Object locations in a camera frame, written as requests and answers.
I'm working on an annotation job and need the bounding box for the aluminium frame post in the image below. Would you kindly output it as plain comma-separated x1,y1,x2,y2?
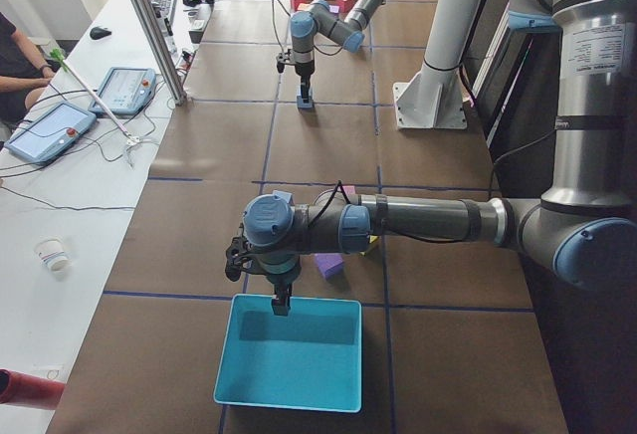
130,0,187,107

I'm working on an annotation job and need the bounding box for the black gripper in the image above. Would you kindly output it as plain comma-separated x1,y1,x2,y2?
266,262,302,317
297,61,314,101

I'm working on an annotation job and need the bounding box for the paper cup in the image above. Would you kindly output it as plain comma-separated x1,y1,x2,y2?
34,238,71,281

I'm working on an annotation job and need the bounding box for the pink foam block right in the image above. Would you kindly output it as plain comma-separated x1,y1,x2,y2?
336,0,355,14

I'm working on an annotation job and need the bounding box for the teach pendant near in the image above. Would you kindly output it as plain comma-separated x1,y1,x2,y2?
4,102,97,165

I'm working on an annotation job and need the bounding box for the teach pendant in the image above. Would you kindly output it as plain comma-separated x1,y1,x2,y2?
4,102,97,165
97,67,157,118

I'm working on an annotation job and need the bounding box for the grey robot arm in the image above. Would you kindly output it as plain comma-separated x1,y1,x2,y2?
289,0,387,109
225,0,636,316

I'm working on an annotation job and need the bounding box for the teach pendant far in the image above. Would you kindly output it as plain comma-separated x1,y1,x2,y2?
97,67,157,118

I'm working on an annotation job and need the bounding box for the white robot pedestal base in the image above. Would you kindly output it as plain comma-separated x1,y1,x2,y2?
393,0,482,130

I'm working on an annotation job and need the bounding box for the red cylinder object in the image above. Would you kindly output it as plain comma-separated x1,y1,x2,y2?
1,369,66,410

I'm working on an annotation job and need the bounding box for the teal plastic bin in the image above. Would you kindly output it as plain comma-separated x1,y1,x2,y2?
213,294,362,413

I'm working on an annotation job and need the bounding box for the black computer mouse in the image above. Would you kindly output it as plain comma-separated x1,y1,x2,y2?
90,26,111,41

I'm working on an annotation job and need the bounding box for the purple foam block left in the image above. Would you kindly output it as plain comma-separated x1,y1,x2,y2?
314,253,344,280

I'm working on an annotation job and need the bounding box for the seated person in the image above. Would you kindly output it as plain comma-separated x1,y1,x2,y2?
1,14,56,125

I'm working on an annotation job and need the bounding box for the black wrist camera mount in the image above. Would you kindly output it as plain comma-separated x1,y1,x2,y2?
225,235,262,282
276,50,296,74

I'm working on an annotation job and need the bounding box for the light blue foam block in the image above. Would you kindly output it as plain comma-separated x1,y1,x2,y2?
272,190,294,205
297,96,315,110

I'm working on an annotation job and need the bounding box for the white stick green tip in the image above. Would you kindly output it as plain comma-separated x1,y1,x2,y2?
50,48,141,153

